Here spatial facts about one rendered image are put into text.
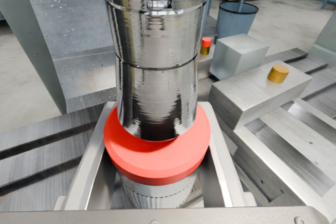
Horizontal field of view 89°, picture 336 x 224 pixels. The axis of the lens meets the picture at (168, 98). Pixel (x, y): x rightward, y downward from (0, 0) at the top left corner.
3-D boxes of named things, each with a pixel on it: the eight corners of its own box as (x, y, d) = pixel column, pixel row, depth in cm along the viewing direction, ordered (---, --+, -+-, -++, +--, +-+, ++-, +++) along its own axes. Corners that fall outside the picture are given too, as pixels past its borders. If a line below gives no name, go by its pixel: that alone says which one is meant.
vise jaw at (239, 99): (299, 96, 28) (314, 77, 26) (233, 131, 23) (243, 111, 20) (268, 77, 32) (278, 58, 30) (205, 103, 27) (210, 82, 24)
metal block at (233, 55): (255, 78, 30) (270, 45, 26) (229, 88, 27) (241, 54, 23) (233, 63, 33) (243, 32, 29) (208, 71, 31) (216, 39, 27)
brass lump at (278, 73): (286, 80, 25) (293, 70, 24) (277, 85, 24) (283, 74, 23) (273, 73, 26) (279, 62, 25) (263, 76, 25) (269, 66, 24)
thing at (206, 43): (210, 53, 30) (213, 40, 28) (203, 55, 29) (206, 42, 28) (205, 49, 31) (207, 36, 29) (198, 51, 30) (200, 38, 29)
